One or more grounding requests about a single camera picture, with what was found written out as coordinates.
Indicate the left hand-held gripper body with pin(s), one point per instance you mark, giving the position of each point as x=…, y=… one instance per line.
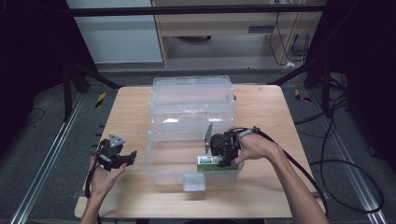
x=110, y=152

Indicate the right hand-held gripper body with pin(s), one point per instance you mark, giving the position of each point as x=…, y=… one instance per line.
x=222, y=144

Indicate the green white carton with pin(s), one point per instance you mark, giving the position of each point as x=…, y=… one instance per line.
x=207, y=168

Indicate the clear plastic storage box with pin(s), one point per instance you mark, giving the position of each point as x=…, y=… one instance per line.
x=186, y=109

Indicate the person's left hand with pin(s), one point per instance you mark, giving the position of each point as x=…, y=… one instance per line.
x=104, y=180

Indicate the person's right hand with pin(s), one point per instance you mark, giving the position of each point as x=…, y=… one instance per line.
x=258, y=146

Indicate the grey tape piece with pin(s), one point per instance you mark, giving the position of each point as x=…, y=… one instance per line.
x=77, y=194
x=324, y=195

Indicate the black metal stand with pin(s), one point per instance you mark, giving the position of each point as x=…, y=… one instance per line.
x=67, y=93
x=326, y=93

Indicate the yellow black striped floor tape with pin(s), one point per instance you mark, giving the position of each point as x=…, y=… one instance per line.
x=298, y=94

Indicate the white plug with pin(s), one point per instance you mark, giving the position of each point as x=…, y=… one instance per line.
x=290, y=64

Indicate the white cabinet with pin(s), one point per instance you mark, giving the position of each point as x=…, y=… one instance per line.
x=118, y=40

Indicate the wooden desk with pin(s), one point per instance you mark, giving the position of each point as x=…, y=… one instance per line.
x=218, y=26

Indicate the black curtain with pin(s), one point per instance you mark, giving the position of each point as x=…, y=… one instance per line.
x=367, y=62
x=28, y=62

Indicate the black horizontal metal bar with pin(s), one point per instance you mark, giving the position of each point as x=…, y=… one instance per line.
x=186, y=10

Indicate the aluminium floor rail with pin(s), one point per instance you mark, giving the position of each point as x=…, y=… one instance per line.
x=46, y=161
x=358, y=186

